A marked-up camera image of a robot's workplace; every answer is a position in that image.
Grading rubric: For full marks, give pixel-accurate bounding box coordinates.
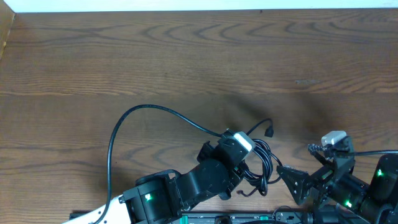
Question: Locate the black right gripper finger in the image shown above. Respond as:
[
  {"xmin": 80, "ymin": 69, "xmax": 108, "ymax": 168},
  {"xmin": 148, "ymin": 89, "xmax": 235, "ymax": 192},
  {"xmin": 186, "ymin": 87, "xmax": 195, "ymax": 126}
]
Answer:
[
  {"xmin": 277, "ymin": 166, "xmax": 311, "ymax": 205},
  {"xmin": 308, "ymin": 144, "xmax": 333, "ymax": 165}
]

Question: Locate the black usb cable bundle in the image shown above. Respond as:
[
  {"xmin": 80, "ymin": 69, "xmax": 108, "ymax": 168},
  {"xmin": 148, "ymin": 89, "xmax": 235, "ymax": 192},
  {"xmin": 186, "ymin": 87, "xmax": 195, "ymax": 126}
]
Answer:
[{"xmin": 236, "ymin": 118, "xmax": 283, "ymax": 198}]

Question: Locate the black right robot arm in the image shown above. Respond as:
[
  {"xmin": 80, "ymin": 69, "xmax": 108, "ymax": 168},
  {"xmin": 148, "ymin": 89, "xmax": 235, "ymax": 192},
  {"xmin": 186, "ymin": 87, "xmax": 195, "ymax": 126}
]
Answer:
[{"xmin": 277, "ymin": 136, "xmax": 397, "ymax": 223}]

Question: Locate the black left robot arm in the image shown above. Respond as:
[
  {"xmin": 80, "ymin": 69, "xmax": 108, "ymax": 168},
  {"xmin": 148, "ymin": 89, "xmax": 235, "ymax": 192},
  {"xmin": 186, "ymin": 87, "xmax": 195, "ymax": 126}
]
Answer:
[{"xmin": 68, "ymin": 131, "xmax": 256, "ymax": 224}]

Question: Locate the wooden panel at left edge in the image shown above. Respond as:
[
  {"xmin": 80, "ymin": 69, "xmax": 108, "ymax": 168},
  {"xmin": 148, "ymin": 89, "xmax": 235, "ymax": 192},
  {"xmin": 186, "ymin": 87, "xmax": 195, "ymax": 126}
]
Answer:
[{"xmin": 0, "ymin": 0, "xmax": 15, "ymax": 58}]

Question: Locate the black right camera cable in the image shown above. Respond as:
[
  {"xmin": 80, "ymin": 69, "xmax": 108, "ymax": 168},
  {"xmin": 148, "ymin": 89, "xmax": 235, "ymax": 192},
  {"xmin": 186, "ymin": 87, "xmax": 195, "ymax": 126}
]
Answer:
[{"xmin": 351, "ymin": 149, "xmax": 398, "ymax": 156}]

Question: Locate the black camera cable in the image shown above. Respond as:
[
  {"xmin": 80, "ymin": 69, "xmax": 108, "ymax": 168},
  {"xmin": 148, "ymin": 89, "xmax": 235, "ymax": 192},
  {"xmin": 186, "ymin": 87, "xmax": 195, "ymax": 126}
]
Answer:
[
  {"xmin": 351, "ymin": 149, "xmax": 398, "ymax": 156},
  {"xmin": 93, "ymin": 104, "xmax": 223, "ymax": 224}
]

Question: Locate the black left camera cable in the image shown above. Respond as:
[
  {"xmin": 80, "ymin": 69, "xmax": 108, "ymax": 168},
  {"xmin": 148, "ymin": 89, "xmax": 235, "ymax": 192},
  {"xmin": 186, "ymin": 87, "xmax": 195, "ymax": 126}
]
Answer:
[{"xmin": 93, "ymin": 104, "xmax": 223, "ymax": 224}]

